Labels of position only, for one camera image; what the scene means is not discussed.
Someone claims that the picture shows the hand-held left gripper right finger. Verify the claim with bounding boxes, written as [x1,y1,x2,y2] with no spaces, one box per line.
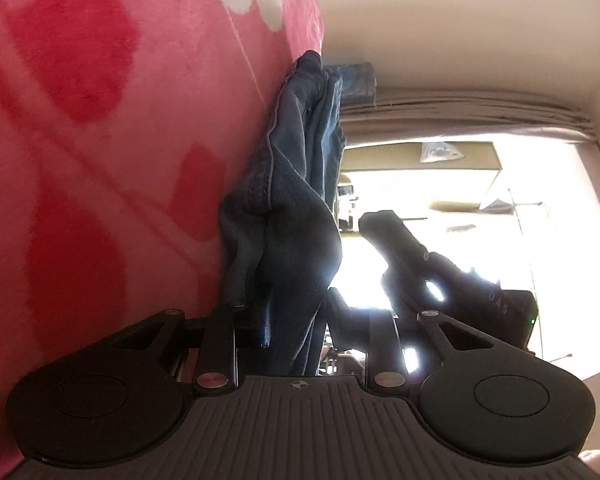
[326,287,499,393]

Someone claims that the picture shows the hanging plastic bag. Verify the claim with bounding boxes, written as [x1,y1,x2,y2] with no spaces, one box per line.
[420,142,462,164]

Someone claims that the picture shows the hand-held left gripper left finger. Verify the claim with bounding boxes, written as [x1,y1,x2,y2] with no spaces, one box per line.
[115,302,272,396]

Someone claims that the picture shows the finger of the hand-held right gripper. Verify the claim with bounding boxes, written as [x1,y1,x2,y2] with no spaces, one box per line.
[359,211,428,281]

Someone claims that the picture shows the blue jeans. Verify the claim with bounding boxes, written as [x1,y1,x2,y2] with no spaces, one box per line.
[219,50,348,378]

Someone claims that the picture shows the beige curtain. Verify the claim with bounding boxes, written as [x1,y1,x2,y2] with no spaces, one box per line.
[337,87,595,145]

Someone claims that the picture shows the pink floral blanket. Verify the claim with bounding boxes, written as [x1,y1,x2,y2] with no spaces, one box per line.
[0,0,327,480]

